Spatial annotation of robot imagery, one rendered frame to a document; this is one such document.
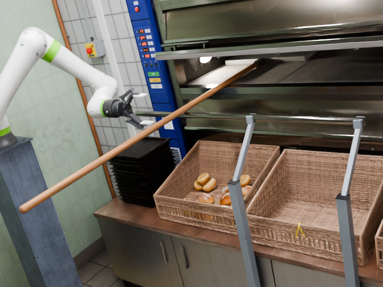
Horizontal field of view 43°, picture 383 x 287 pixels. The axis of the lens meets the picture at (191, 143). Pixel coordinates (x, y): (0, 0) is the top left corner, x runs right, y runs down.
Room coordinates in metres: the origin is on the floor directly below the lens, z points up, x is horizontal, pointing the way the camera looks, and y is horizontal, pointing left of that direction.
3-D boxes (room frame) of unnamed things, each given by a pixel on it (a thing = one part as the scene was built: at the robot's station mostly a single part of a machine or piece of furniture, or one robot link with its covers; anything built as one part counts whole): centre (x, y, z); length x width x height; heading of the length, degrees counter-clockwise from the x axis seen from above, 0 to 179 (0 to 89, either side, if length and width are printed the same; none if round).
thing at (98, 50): (3.13, 0.47, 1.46); 0.10 x 0.07 x 0.10; 48
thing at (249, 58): (3.04, -0.66, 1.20); 0.55 x 0.36 x 0.03; 49
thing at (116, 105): (2.28, 0.28, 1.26); 0.09 x 0.07 x 0.08; 49
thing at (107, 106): (2.33, 0.34, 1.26); 0.12 x 0.06 x 0.09; 139
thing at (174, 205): (2.36, -0.09, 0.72); 0.56 x 0.49 x 0.28; 48
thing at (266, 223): (1.95, -0.52, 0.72); 0.56 x 0.49 x 0.28; 49
